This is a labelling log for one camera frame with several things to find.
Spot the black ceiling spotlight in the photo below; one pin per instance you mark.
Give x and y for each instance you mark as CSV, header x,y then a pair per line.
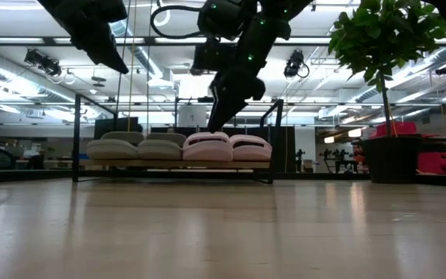
x,y
294,64
444,70

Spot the red and black cart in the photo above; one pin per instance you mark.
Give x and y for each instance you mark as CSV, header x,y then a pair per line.
x,y
440,162

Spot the black ceiling camera rig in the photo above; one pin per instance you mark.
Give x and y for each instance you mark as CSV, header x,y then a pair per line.
x,y
45,62

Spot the black computer monitor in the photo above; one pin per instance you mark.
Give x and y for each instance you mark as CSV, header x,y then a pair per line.
x,y
107,125

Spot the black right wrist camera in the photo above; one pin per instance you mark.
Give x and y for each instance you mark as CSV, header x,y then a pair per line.
x,y
213,56

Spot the black aluminium table frame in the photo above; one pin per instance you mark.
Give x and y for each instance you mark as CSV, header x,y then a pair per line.
x,y
33,176

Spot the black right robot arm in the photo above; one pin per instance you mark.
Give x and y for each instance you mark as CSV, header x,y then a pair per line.
x,y
258,38

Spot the black frame wooden shoe shelf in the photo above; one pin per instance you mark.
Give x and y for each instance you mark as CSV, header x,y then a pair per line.
x,y
169,164

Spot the pink rubber slide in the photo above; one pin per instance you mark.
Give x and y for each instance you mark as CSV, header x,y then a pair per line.
x,y
207,151
252,153

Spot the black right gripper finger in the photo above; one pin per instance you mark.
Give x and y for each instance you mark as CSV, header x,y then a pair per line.
x,y
227,110
214,104

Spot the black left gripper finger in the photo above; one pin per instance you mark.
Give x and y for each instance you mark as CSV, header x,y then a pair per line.
x,y
101,42

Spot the green plant in black pot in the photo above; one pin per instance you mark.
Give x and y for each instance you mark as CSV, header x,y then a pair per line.
x,y
391,159

